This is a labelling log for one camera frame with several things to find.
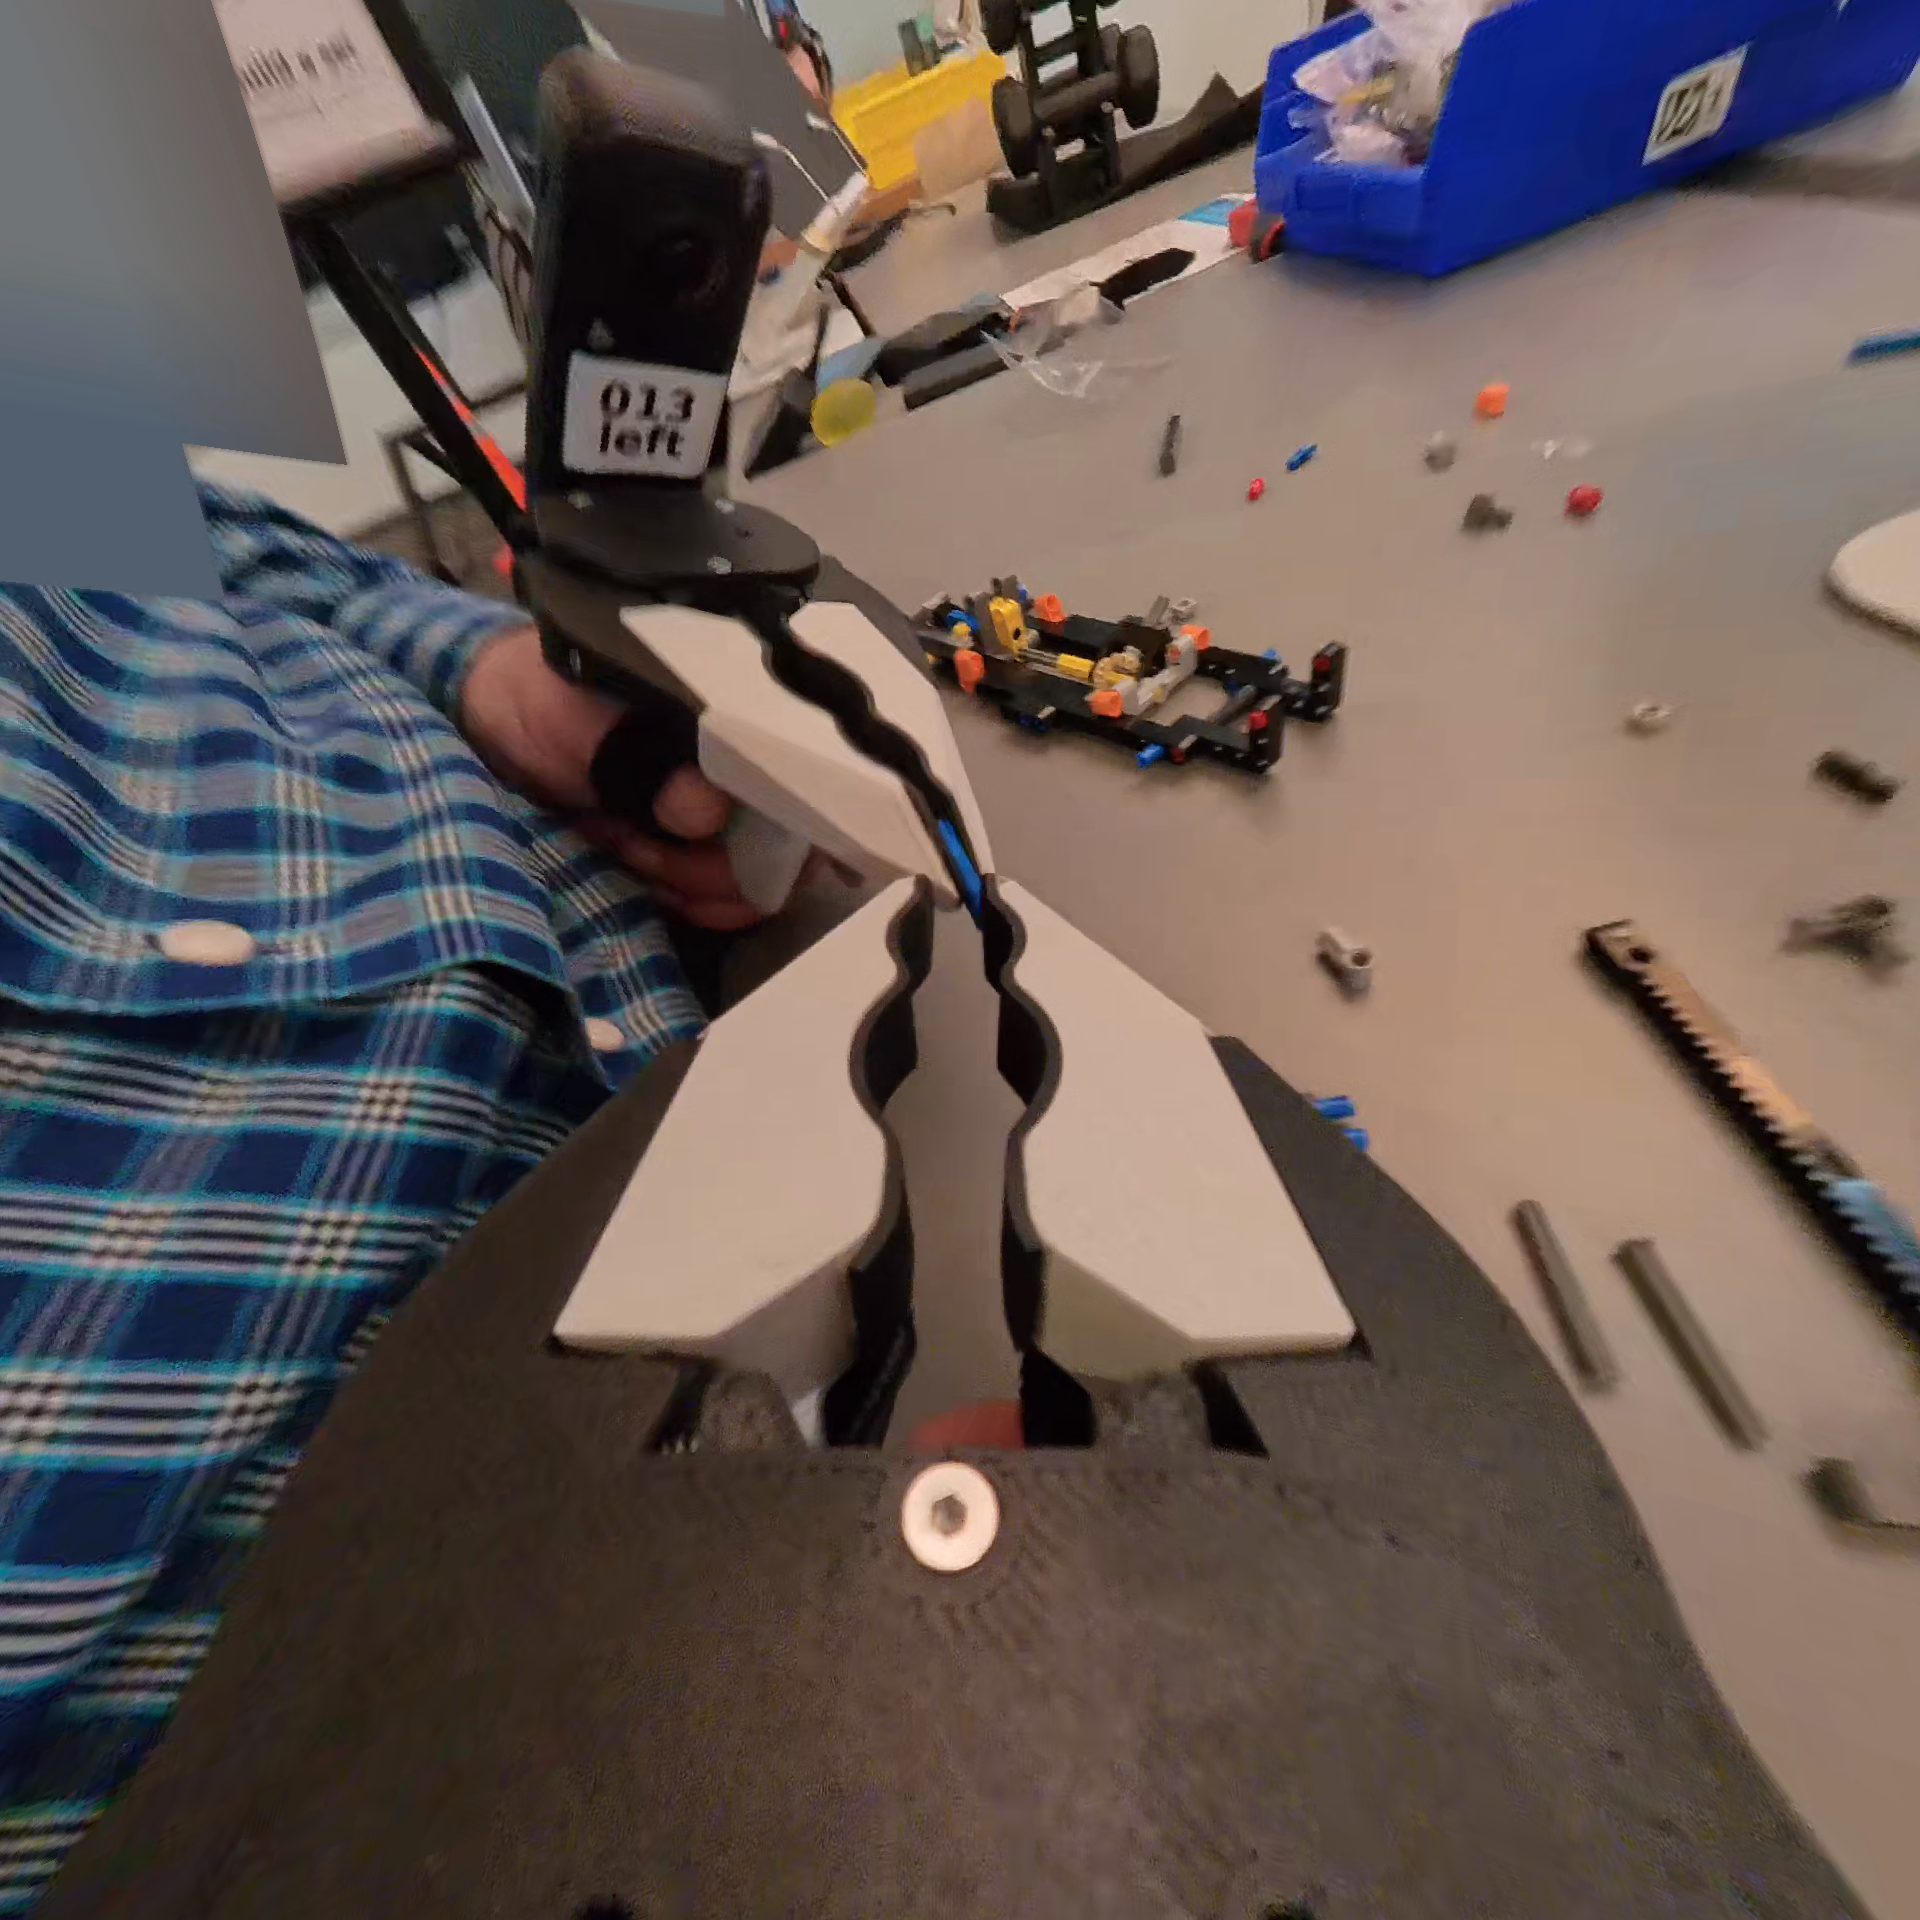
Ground black flat device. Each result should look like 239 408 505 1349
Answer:
874 304 1017 408

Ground black and orange stand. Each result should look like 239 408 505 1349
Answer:
282 193 537 548

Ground dark grey lego axle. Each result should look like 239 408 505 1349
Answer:
1511 1200 1624 1390
1611 1237 1771 1452

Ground clear bags of lego parts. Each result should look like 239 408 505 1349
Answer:
1287 0 1510 169

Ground black lego chassis assembly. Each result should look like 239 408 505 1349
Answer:
914 576 1349 774

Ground white tray with clear lid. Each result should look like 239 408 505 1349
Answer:
1825 508 1920 639

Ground black lego gear rack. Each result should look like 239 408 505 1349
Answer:
1582 918 1920 1327

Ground person's left hand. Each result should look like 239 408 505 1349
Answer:
458 630 771 934

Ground black dumbbell rack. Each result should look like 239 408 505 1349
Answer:
982 0 1166 236

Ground dark grey lego connector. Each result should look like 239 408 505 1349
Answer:
1783 895 1911 970

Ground blue storage bin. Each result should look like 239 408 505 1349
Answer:
1254 0 1920 279

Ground clear plastic bag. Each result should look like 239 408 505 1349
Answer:
982 319 1176 399

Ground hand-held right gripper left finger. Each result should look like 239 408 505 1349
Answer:
551 878 939 1448

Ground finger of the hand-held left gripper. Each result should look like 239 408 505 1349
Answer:
621 599 970 910
757 596 999 917

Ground white sign board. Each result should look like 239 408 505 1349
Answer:
211 0 463 205

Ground person's plaid shirt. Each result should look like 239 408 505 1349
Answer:
0 839 713 1920

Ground yellow storage bin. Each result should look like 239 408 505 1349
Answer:
829 46 1010 191

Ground white paper sheet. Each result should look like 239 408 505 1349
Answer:
999 191 1257 311

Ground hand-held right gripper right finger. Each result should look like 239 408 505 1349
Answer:
984 878 1361 1448

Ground person's left forearm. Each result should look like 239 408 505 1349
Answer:
0 480 602 998

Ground dark grey lego beam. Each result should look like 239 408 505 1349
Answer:
1807 1456 1920 1550

